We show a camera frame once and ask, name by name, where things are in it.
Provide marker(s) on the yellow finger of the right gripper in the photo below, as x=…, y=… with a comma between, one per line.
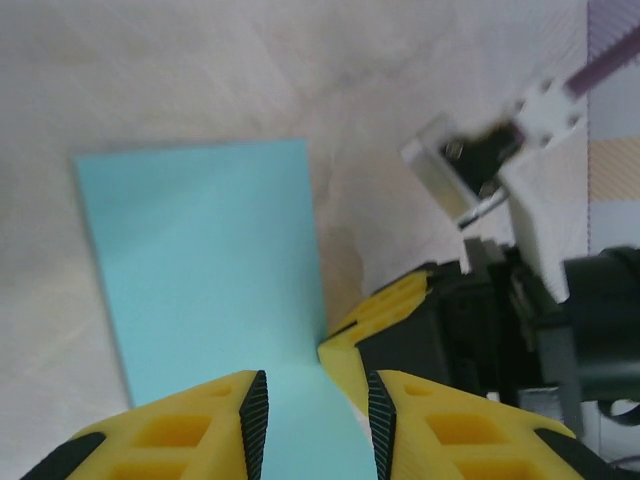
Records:
x=385, y=307
x=347, y=370

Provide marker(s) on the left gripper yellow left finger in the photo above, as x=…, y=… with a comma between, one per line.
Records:
x=190, y=435

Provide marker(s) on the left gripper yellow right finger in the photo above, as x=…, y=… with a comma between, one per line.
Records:
x=450, y=440

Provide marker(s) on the light blue cloth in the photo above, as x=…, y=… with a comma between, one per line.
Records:
x=200, y=250

